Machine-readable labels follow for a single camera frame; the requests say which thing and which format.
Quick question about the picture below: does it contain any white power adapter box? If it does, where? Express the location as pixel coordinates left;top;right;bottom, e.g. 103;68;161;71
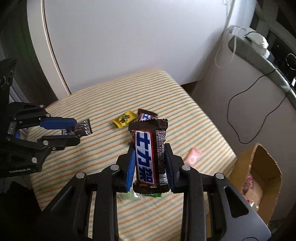
243;27;270;59

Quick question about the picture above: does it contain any yellow candy packet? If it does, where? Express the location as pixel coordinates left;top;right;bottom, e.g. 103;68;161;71
113;110;137;128

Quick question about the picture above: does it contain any black power cable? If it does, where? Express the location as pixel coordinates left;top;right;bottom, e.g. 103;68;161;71
226;31;296;145

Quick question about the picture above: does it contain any small black candy packet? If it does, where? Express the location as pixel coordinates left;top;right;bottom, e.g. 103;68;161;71
62;119;93;138

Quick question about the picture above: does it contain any dark green candy packet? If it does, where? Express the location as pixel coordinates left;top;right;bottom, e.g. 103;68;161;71
142;193;162;198

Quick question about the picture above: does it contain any small pink sachet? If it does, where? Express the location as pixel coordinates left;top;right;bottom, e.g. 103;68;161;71
184;147;203;166

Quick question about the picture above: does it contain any brown cardboard box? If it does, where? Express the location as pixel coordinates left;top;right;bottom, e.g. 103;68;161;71
230;143;282;224

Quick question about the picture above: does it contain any small Snickers bar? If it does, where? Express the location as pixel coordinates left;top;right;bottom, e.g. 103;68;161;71
137;108;158;121

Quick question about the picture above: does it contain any green jelly candy packet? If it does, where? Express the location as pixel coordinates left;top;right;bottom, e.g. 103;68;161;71
117;191;144;201

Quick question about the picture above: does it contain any long Snickers bar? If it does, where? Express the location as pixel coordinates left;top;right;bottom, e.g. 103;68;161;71
128;118;170;195

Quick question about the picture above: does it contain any pink packaged bread loaf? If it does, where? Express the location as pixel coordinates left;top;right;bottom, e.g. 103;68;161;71
241;173;264;212

